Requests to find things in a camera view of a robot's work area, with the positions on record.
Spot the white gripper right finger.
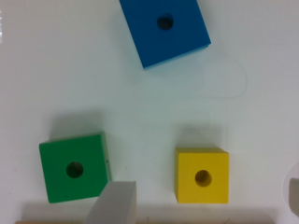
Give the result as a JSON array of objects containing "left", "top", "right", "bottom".
[{"left": 289, "top": 178, "right": 299, "bottom": 217}]

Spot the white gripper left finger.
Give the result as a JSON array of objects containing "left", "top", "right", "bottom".
[{"left": 84, "top": 181, "right": 136, "bottom": 224}]

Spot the yellow block with hole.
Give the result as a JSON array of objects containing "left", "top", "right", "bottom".
[{"left": 175, "top": 147, "right": 229, "bottom": 203}]

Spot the green block with hole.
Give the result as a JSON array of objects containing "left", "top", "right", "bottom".
[{"left": 39, "top": 132, "right": 111, "bottom": 203}]

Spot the blue block with hole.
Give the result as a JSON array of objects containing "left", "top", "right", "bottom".
[{"left": 120, "top": 0, "right": 211, "bottom": 68}]

